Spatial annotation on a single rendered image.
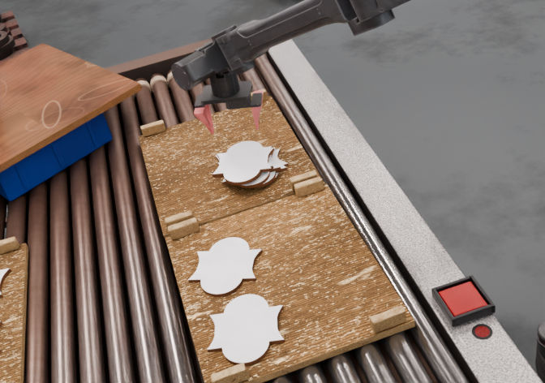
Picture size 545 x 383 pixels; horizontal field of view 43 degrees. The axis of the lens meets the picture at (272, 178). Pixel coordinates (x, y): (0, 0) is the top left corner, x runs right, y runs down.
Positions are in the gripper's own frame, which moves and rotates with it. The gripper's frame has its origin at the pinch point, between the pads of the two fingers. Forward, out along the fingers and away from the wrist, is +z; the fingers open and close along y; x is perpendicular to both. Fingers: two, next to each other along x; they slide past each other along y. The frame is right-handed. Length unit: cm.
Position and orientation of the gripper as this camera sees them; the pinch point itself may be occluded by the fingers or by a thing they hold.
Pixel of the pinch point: (234, 127)
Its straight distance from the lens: 150.2
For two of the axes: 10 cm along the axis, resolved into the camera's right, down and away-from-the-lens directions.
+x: 0.5, -6.1, 7.9
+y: 9.9, -0.9, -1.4
